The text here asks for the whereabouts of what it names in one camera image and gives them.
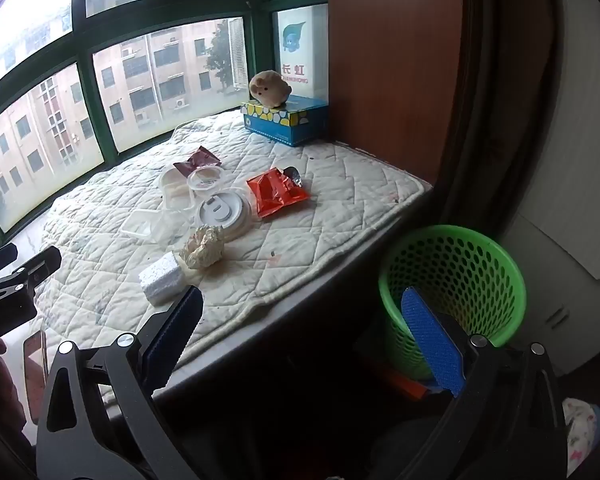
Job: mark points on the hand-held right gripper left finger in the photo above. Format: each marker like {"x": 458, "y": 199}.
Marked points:
{"x": 180, "y": 325}

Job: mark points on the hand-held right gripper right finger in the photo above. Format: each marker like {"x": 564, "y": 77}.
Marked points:
{"x": 432, "y": 345}

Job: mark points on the white foam block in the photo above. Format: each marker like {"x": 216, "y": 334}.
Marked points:
{"x": 160, "y": 277}

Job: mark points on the beige paper tissue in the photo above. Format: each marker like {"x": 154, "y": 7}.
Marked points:
{"x": 205, "y": 250}

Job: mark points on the green plastic mesh basket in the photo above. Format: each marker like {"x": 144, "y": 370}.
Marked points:
{"x": 455, "y": 265}

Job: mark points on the white round cup lid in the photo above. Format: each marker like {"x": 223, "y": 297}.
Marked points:
{"x": 225, "y": 212}

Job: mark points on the orange snack packet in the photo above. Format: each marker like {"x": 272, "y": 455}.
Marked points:
{"x": 275, "y": 195}

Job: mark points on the orange object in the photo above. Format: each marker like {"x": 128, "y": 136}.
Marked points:
{"x": 405, "y": 385}

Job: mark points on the clear plastic container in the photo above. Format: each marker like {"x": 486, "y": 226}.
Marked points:
{"x": 150, "y": 227}
{"x": 175, "y": 190}

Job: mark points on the white cabinet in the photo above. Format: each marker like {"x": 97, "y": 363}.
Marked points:
{"x": 555, "y": 280}

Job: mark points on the clear round plastic lid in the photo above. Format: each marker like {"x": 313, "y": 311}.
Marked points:
{"x": 207, "y": 180}

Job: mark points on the maroon snack wrapper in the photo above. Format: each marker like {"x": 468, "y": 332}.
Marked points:
{"x": 197, "y": 160}

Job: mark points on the person's floral clothing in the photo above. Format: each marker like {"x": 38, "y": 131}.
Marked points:
{"x": 582, "y": 435}

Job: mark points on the white quilted mat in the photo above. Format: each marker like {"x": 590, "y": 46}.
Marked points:
{"x": 330, "y": 170}

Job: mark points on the blue patterned tissue box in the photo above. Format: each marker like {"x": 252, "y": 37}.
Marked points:
{"x": 285, "y": 122}

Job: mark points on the white board sheet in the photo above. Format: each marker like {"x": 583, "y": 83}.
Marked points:
{"x": 590, "y": 160}

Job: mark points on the beige plush toy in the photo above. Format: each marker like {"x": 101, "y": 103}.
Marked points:
{"x": 270, "y": 89}

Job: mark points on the dark curtain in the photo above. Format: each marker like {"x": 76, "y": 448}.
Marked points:
{"x": 500, "y": 85}

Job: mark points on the brown wooden panel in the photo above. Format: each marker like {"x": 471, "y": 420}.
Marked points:
{"x": 395, "y": 60}

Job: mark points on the white sign with blue leaf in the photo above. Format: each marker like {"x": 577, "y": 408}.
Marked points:
{"x": 302, "y": 55}

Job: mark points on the green window frame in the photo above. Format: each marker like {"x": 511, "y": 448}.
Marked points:
{"x": 82, "y": 67}

